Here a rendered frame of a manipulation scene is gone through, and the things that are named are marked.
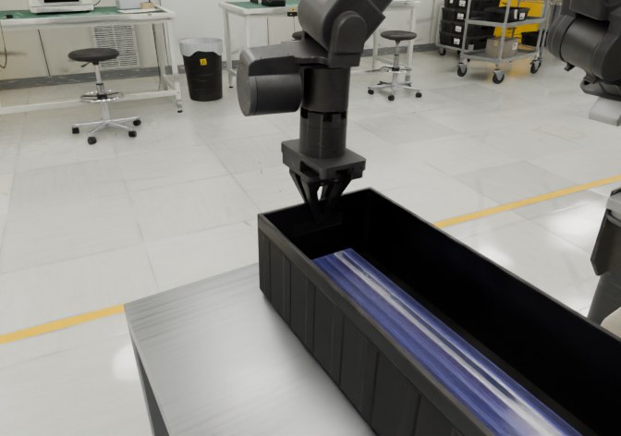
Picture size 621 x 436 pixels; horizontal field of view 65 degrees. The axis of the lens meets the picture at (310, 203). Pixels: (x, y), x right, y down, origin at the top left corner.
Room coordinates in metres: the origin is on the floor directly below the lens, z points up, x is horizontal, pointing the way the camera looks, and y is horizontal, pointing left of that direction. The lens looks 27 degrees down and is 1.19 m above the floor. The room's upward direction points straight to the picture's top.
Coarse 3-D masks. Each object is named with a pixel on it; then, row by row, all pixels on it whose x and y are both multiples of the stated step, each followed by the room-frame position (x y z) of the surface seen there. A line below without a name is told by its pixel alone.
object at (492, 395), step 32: (352, 256) 0.53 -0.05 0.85; (352, 288) 0.46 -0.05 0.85; (384, 288) 0.46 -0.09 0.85; (384, 320) 0.40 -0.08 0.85; (416, 320) 0.40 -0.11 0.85; (416, 352) 0.36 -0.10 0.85; (448, 352) 0.36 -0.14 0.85; (448, 384) 0.32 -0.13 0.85; (480, 384) 0.32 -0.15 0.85; (512, 384) 0.32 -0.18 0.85; (480, 416) 0.28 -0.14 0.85; (512, 416) 0.28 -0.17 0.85; (544, 416) 0.28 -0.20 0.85
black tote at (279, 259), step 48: (288, 240) 0.45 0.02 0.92; (336, 240) 0.57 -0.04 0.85; (384, 240) 0.56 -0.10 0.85; (432, 240) 0.49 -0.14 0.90; (288, 288) 0.45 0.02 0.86; (336, 288) 0.37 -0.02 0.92; (432, 288) 0.48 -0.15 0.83; (480, 288) 0.42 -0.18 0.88; (528, 288) 0.38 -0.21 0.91; (336, 336) 0.36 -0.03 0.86; (384, 336) 0.30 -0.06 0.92; (480, 336) 0.41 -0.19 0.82; (528, 336) 0.37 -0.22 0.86; (576, 336) 0.33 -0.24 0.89; (384, 384) 0.30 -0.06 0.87; (432, 384) 0.26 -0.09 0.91; (528, 384) 0.35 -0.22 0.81; (576, 384) 0.32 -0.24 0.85; (384, 432) 0.29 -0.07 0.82; (432, 432) 0.25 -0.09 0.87; (480, 432) 0.22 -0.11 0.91
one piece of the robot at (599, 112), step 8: (600, 104) 0.77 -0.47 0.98; (608, 104) 0.76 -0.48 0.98; (616, 104) 0.75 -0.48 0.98; (592, 112) 0.77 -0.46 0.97; (600, 112) 0.76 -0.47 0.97; (608, 112) 0.75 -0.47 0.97; (616, 112) 0.74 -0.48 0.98; (600, 120) 0.76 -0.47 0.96; (608, 120) 0.74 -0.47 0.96; (616, 120) 0.73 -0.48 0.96
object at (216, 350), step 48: (192, 288) 0.52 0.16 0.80; (240, 288) 0.52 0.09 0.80; (144, 336) 0.43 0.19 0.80; (192, 336) 0.43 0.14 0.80; (240, 336) 0.43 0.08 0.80; (288, 336) 0.43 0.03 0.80; (144, 384) 0.46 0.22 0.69; (192, 384) 0.36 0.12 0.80; (240, 384) 0.36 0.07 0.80; (288, 384) 0.36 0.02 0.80; (336, 384) 0.36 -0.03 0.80; (192, 432) 0.30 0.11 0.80; (240, 432) 0.30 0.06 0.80; (288, 432) 0.30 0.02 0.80; (336, 432) 0.30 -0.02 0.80
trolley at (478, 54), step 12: (468, 12) 5.40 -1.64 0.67; (480, 24) 5.27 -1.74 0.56; (492, 24) 5.17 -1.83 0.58; (504, 24) 5.05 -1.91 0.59; (516, 24) 5.18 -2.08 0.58; (504, 36) 5.06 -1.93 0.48; (540, 36) 5.54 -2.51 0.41; (480, 60) 5.22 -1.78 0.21; (492, 60) 5.12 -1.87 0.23; (504, 60) 5.11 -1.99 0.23
